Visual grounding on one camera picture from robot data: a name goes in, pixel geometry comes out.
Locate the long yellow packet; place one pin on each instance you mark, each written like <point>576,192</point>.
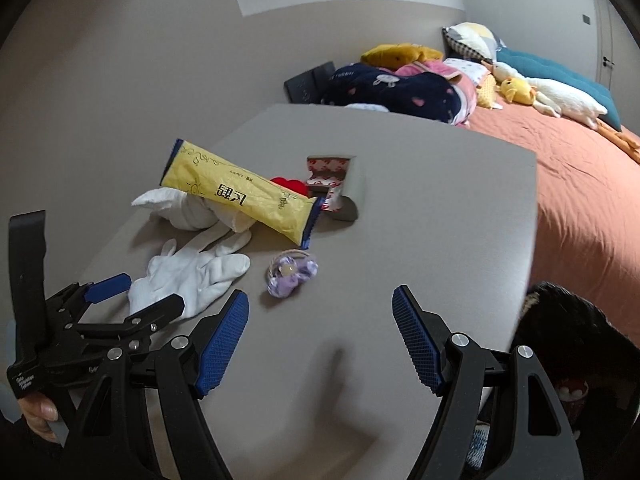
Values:
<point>235,187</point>

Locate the red plush toy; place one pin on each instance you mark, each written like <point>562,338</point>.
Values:
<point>290,184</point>

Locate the black wall panel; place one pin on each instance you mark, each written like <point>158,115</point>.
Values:
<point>310,82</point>

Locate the yellow checked cloth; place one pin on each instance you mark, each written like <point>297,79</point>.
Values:
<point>486,92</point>

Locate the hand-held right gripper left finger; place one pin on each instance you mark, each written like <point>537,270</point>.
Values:
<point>225,345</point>

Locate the person's left hand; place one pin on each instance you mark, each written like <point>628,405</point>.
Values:
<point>42,415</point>

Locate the yellow duck plush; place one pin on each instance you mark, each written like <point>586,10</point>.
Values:
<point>516,91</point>

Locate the black trash bin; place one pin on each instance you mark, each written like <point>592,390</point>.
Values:
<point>590,340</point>

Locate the orange bed sheet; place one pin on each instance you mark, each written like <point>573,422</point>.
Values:
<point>575,200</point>

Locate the white glove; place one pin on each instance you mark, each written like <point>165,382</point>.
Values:
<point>175,210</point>
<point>200,272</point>

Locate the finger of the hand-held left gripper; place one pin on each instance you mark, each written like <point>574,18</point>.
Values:
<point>107,286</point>
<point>150,315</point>

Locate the white door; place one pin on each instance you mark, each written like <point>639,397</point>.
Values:
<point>612,35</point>

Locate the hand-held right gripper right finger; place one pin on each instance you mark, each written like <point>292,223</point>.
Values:
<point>417,340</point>

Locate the mustard yellow plush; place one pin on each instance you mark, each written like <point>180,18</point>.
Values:
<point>400,55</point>

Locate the navy patterned pillow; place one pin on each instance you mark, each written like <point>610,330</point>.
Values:
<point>400,90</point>

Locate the white goose plush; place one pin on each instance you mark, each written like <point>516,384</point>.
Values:
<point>565,97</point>

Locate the checkered white pillow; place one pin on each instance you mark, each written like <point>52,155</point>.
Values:
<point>470,40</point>

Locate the pink blanket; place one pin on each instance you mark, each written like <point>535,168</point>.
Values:
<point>457,82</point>

